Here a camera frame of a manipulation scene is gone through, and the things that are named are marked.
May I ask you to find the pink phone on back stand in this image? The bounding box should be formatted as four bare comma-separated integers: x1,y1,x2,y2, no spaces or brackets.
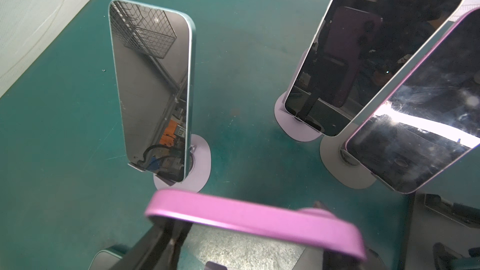
344,9,480,194

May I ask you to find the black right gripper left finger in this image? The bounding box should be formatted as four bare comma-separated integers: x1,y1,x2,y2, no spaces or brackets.
116,219,188,270

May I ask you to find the silver phone black screen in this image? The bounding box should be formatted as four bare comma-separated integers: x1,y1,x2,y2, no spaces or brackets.
88,245,128,270

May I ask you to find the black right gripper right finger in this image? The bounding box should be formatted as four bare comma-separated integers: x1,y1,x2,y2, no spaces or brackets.
322,247,386,270

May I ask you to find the black folding phone stand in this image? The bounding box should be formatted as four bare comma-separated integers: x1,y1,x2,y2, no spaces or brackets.
397,192,480,270

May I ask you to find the phone on far-left stand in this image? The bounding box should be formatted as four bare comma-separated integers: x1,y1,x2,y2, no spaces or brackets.
108,0,196,186

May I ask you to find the round grey stand back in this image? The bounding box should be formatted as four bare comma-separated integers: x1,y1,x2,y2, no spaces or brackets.
319,122,376,190

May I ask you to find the purple phone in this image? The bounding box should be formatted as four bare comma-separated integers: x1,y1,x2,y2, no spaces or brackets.
145,189,366,270

